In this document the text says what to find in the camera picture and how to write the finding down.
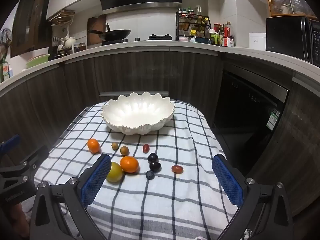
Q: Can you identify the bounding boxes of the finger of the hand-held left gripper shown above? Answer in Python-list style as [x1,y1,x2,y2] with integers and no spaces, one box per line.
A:
[0,134,22,157]
[0,145,50,181]

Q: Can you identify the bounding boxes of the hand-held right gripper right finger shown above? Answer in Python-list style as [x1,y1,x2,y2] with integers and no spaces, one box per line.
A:
[212,153,294,240]

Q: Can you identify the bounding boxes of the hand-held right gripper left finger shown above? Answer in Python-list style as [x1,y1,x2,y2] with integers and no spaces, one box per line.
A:
[29,153,112,240]

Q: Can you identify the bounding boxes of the yellow-green round fruit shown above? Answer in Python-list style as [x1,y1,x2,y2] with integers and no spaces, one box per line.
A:
[107,162,124,183]

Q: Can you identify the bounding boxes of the small mandarin orange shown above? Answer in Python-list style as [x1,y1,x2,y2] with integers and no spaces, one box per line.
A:
[87,138,101,154]

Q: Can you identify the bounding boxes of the large mandarin orange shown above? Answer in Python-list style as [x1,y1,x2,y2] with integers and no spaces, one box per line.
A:
[120,156,139,173]

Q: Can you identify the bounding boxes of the white scalloped ceramic bowl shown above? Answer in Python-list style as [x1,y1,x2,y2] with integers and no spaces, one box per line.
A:
[101,92,175,136]

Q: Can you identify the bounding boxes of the person's left hand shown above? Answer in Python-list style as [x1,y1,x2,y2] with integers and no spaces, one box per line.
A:
[11,201,30,234]

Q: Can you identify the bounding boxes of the white blue checked cloth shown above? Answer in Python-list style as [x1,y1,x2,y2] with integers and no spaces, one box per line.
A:
[34,99,239,240]

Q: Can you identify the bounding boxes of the green white label sticker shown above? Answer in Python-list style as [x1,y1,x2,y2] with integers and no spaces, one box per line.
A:
[266,109,280,131]

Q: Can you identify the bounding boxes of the black built-in dishwasher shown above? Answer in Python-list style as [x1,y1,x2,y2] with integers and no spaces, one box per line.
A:
[212,64,290,178]

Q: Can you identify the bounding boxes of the green plastic basin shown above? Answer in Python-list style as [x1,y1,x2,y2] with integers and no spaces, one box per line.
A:
[26,54,49,69]

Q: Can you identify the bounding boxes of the white teapot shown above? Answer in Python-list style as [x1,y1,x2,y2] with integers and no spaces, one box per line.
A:
[61,36,75,49]

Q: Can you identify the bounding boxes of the dark wood lower cabinets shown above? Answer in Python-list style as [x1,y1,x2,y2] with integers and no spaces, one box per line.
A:
[0,46,320,218]

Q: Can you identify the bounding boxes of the dark window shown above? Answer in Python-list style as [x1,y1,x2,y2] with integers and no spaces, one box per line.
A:
[10,0,54,58]

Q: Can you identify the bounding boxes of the white round canister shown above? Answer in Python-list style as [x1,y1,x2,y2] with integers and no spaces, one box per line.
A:
[249,32,266,51]

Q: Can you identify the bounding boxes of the cluster of condiment bottles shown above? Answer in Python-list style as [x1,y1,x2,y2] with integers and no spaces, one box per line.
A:
[209,21,235,47]

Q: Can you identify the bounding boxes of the brown wooden cutting board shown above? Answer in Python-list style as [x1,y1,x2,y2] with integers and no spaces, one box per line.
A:
[87,14,107,46]

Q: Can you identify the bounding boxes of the black wok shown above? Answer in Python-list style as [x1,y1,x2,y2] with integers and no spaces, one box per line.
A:
[87,22,132,43]

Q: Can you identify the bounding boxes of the black stove grate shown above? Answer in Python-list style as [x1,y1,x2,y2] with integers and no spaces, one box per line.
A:
[148,34,173,41]

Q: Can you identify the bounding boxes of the black microwave oven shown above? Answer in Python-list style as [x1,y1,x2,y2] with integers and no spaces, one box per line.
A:
[265,16,320,68]

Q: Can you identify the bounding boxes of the black spice rack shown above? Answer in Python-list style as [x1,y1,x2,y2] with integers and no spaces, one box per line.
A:
[176,8,212,41]

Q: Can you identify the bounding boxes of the metal wire wall rack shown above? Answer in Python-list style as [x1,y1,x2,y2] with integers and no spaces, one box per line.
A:
[47,9,75,27]

